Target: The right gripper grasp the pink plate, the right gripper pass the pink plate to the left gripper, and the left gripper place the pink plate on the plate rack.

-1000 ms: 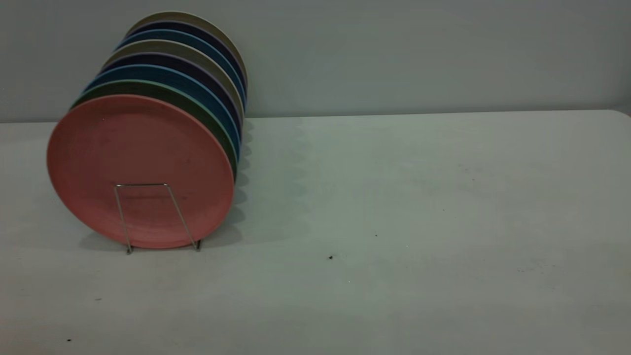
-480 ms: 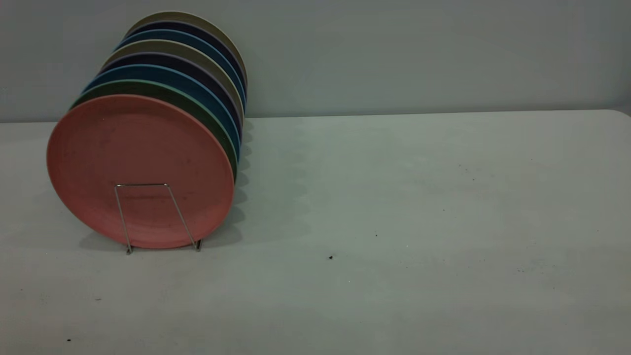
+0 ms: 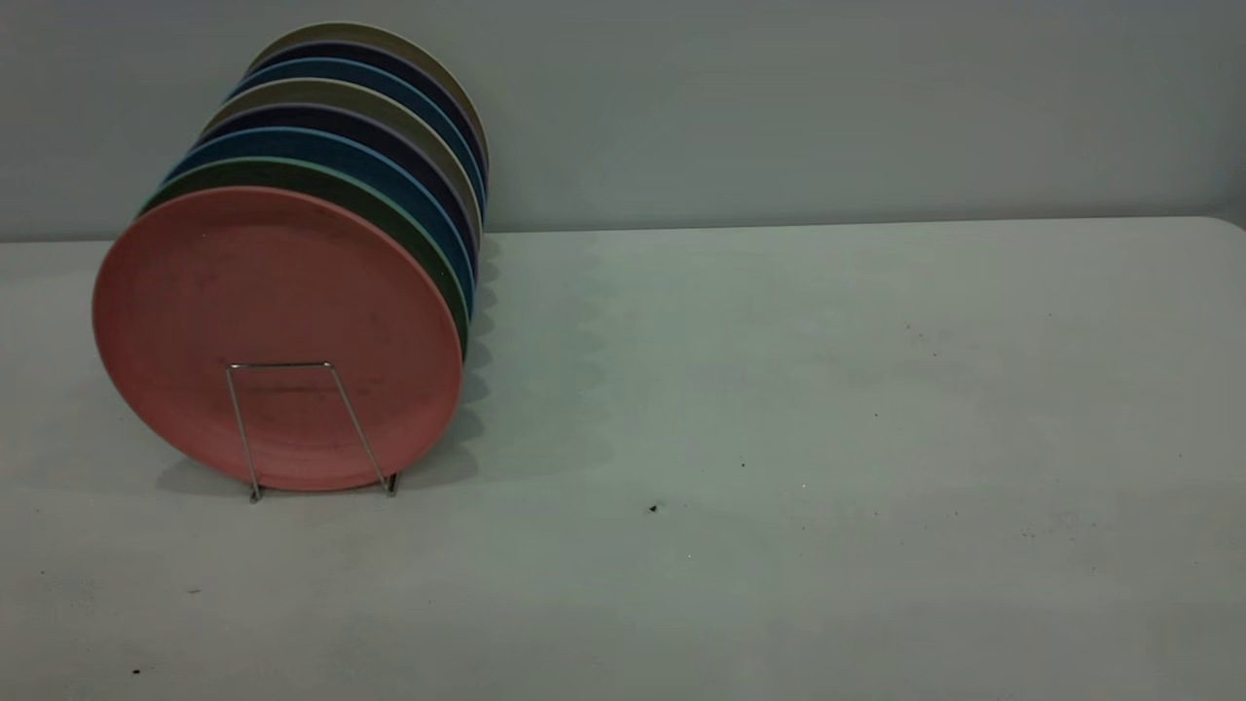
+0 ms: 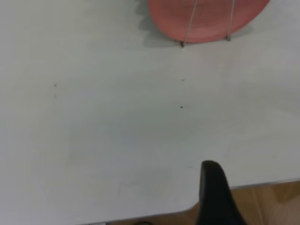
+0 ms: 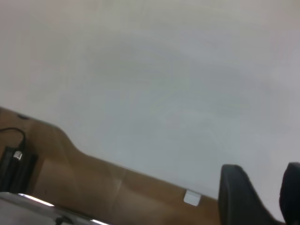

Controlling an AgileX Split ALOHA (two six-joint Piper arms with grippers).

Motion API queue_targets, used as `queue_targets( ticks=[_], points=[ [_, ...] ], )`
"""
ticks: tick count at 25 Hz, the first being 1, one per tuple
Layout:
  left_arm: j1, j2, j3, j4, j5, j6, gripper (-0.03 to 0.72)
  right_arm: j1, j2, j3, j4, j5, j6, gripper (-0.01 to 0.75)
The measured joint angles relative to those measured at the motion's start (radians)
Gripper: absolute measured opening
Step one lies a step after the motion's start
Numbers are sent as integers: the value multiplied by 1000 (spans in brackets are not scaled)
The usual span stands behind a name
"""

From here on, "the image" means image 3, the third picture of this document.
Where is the beige round plate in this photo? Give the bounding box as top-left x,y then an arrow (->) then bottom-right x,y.
245,21 -> 491,181
200,78 -> 485,244

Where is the metal wire plate rack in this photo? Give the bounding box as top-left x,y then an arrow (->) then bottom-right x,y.
226,362 -> 401,503

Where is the dark purple round plate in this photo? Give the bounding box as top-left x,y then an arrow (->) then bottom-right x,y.
248,39 -> 488,186
200,104 -> 480,283

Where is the green round plate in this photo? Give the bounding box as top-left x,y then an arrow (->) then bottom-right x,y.
139,158 -> 471,356

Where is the blue round plate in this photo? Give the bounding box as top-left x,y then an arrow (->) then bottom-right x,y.
226,56 -> 488,210
164,127 -> 476,317

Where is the pink round plate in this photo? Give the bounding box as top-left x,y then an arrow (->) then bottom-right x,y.
92,186 -> 464,494

